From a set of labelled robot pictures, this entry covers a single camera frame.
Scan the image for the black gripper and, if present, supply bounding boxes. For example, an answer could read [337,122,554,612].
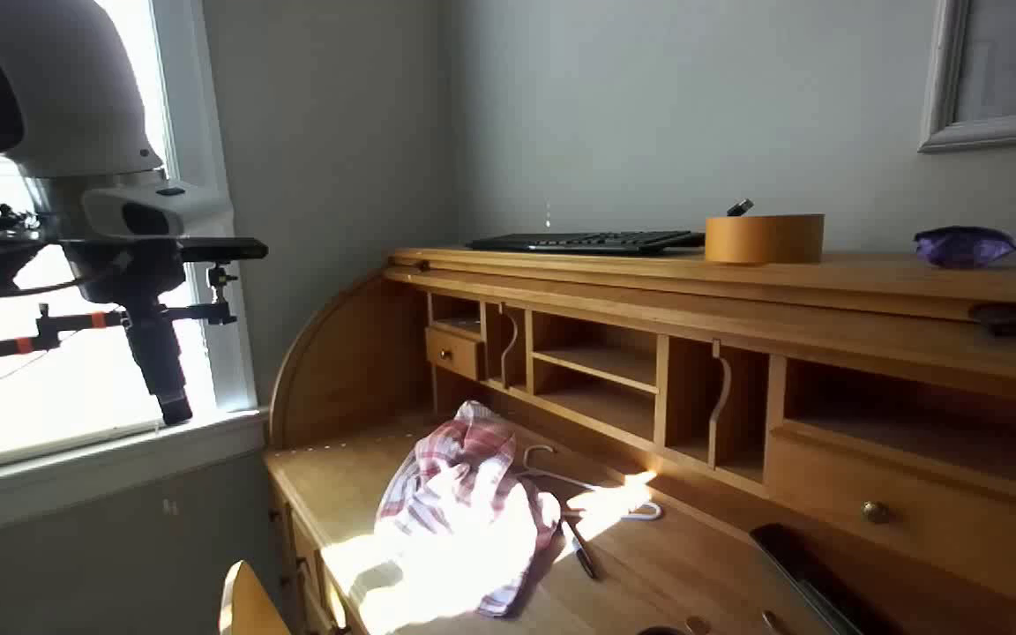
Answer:
[63,237,266,426]

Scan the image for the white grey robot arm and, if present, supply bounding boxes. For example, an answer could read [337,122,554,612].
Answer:
[0,0,266,426]

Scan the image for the black tripod rod orange bands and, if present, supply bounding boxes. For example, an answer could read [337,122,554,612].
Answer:
[0,309,128,356]

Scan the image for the wooden chair back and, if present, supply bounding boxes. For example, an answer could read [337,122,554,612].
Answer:
[217,563,292,635]

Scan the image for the red white plaid cloth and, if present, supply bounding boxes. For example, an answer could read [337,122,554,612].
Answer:
[372,399,560,619]

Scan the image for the black keyboard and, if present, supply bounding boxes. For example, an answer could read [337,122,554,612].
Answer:
[464,231,705,255]

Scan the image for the black pen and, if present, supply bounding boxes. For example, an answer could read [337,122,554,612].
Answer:
[560,518,603,583]

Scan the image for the wooden roll-top desk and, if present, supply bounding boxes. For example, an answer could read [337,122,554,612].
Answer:
[266,246,1016,635]

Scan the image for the round wooden box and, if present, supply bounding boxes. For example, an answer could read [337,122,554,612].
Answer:
[705,215,824,264]

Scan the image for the purple glass dish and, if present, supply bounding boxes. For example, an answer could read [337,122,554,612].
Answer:
[913,228,1016,269]

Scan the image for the framed picture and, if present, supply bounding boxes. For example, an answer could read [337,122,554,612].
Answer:
[921,0,1016,153]

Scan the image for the white wire hanger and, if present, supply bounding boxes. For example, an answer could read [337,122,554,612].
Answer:
[519,446,661,524]

